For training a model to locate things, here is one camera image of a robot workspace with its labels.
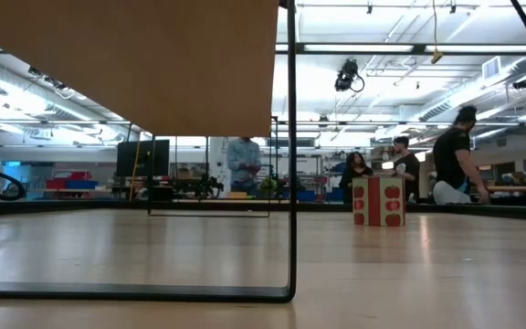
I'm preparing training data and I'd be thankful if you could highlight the small potted plant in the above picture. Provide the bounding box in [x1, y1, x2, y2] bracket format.
[258, 176, 278, 200]

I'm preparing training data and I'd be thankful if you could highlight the yellow pole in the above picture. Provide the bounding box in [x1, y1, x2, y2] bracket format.
[128, 141, 142, 201]

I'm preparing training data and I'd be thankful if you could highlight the black monitor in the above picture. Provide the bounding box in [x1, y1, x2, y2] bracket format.
[116, 139, 172, 179]

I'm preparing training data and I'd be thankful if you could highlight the black overhead light beam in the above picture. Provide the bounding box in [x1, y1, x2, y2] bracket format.
[274, 42, 526, 58]

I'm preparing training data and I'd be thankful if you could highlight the red storage bin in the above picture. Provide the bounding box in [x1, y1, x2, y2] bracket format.
[45, 170, 94, 191]

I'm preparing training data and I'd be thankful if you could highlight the white ceiling vent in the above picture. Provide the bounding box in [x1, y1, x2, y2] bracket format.
[481, 55, 502, 81]

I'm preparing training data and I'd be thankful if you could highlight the wooden workbench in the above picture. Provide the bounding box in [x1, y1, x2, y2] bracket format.
[486, 185, 526, 194]

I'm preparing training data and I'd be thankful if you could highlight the black overhead camera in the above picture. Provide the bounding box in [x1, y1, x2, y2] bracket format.
[333, 58, 366, 94]

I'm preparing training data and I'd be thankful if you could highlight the wooden shelf with black frame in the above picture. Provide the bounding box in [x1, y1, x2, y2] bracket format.
[0, 0, 298, 304]

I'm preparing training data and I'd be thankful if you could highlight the yellow hanging cord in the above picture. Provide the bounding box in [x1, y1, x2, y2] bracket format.
[430, 0, 446, 66]

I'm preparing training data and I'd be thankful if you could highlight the black metal table frame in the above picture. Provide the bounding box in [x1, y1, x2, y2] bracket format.
[0, 198, 526, 222]

